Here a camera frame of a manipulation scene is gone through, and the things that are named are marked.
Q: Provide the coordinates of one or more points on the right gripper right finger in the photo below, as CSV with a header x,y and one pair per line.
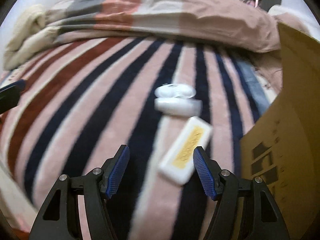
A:
x,y
245,209

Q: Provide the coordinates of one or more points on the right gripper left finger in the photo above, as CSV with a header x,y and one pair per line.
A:
x,y
58,217

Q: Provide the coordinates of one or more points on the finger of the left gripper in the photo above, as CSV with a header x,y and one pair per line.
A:
x,y
10,95

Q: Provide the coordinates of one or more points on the white box yellow label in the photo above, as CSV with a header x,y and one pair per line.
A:
x,y
177,164

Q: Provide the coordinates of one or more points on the white earbuds case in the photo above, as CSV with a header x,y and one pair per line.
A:
x,y
177,99

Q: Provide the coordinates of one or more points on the cream fleece blanket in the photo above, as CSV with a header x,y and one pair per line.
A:
x,y
30,35

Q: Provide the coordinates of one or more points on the brown cardboard box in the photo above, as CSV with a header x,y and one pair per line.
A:
x,y
283,145

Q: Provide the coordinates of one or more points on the striped plush blanket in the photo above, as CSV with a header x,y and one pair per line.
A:
x,y
84,99

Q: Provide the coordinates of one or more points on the folded patchwork duvet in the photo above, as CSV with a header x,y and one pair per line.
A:
x,y
227,21

